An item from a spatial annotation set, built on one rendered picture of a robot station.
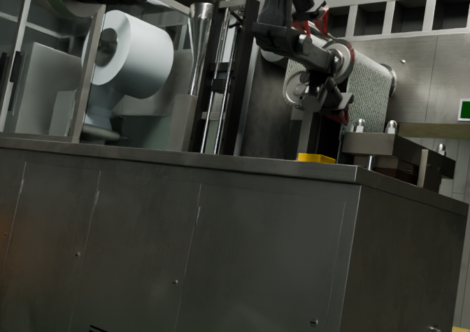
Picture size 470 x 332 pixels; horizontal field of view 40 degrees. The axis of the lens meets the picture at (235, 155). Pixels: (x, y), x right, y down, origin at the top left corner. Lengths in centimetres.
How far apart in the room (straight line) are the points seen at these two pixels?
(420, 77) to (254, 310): 98
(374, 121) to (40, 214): 126
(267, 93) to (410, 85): 48
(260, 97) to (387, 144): 59
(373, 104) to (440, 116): 23
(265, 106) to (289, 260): 76
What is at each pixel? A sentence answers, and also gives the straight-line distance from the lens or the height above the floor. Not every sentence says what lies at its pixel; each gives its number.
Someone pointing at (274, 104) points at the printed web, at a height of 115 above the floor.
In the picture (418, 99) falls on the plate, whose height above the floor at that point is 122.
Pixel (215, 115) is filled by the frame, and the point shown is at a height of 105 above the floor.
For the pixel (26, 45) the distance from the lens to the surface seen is 301.
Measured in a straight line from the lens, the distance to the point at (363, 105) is 205.
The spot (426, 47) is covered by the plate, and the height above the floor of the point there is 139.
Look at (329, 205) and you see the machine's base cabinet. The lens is 160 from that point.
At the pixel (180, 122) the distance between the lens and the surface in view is 250.
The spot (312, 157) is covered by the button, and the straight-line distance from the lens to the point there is 165.
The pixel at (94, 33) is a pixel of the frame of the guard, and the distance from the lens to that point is 258.
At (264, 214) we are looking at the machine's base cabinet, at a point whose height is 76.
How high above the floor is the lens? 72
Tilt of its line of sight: 6 degrees up
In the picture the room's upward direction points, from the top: 10 degrees clockwise
